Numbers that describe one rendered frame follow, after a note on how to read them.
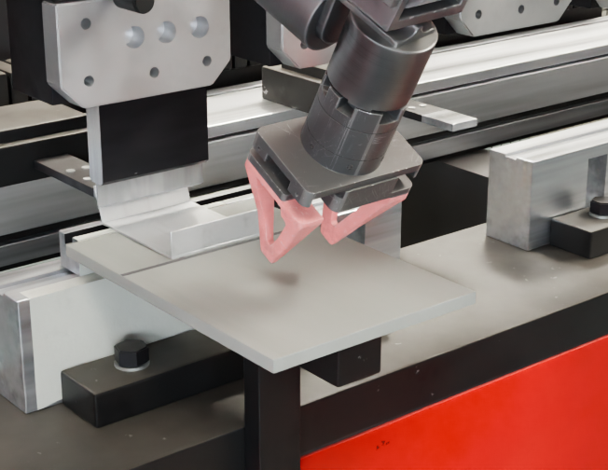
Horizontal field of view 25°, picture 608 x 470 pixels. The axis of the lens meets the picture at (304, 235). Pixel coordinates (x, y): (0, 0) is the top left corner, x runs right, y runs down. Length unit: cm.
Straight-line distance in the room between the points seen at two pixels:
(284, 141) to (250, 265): 14
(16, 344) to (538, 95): 90
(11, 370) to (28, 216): 28
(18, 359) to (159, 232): 15
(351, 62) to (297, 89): 63
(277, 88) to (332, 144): 63
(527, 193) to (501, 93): 34
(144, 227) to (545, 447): 46
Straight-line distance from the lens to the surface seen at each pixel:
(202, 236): 103
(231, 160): 144
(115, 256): 103
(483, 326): 122
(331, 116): 86
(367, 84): 84
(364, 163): 88
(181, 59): 104
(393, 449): 116
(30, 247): 134
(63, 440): 104
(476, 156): 169
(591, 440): 137
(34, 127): 126
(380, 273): 99
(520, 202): 139
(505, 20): 127
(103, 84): 101
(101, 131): 106
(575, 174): 142
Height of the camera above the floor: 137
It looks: 20 degrees down
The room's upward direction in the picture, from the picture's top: straight up
